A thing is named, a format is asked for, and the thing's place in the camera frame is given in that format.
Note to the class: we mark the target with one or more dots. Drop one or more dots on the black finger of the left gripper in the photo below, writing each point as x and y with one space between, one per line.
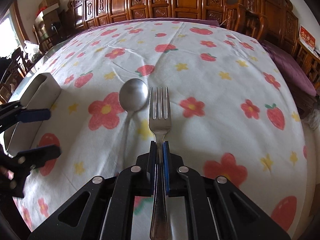
37 157

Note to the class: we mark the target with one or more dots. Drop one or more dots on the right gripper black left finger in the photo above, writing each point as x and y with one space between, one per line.
151 166

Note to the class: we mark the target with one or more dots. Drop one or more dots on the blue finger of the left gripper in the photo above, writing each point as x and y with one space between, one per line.
33 115

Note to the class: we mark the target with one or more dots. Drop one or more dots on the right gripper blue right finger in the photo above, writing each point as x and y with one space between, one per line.
168 170

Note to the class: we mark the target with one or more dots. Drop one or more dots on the stainless steel fork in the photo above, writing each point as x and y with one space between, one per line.
159 125

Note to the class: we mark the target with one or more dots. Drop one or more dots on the stainless steel spoon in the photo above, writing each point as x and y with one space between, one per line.
133 96

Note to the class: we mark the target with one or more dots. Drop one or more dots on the rectangular metal tray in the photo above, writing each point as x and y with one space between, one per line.
42 92

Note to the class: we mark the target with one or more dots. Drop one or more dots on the dark wooden chair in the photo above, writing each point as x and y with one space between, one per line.
14 74

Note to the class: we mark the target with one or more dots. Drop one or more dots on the dark storage cabinet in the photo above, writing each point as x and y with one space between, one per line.
48 29

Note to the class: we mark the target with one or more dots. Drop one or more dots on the cardboard box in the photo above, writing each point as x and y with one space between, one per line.
48 3

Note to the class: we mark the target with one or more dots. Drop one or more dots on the purple sofa cushion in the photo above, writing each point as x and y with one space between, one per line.
154 25

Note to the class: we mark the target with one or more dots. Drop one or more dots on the carved wooden sofa bench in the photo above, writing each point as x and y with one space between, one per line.
86 14

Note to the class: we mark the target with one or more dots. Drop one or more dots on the purple armchair cushion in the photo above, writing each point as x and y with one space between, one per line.
289 68

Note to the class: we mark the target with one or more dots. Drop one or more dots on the carved wooden armchair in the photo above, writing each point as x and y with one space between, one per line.
283 31

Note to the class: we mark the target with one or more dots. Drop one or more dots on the red desk calendar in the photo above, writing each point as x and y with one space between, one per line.
307 39

